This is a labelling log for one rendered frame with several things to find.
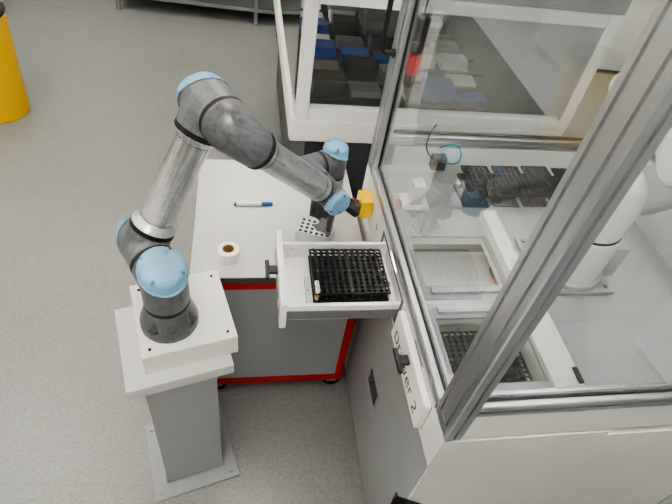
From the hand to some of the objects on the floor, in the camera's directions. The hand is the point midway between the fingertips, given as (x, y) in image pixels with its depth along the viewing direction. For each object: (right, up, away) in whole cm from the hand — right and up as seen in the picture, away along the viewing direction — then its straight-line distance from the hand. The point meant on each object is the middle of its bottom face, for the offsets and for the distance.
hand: (329, 233), depth 177 cm
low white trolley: (-28, -45, +65) cm, 84 cm away
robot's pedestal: (-54, -83, +24) cm, 102 cm away
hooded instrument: (+20, +50, +167) cm, 176 cm away
